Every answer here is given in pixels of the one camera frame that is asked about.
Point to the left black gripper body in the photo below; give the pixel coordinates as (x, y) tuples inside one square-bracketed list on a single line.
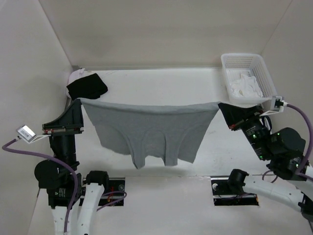
[(65, 142)]

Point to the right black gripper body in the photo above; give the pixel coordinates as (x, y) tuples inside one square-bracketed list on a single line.
[(255, 132)]

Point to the grey tank top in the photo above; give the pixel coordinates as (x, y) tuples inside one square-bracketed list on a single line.
[(171, 133)]

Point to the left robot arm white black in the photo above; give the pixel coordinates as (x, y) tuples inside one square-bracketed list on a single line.
[(73, 199)]

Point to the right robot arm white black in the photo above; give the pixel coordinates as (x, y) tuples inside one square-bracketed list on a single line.
[(283, 150)]

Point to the white tank top in basket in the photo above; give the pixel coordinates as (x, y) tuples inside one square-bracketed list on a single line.
[(243, 85)]

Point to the folded black tank top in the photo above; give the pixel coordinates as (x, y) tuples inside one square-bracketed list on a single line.
[(90, 87)]

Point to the folded white tank top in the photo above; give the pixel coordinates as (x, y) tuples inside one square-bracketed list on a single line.
[(74, 76)]

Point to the white plastic basket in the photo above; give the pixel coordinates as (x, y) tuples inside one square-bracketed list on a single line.
[(254, 63)]

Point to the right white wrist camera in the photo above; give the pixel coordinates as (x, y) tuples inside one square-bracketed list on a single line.
[(273, 106)]

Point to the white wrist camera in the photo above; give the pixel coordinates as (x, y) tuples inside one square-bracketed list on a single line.
[(273, 106), (29, 136)]

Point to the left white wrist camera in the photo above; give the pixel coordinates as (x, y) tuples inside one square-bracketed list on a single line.
[(29, 136)]

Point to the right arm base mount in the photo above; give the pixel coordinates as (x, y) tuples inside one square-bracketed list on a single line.
[(224, 196)]

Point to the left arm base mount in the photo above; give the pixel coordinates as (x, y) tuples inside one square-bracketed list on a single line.
[(114, 193)]

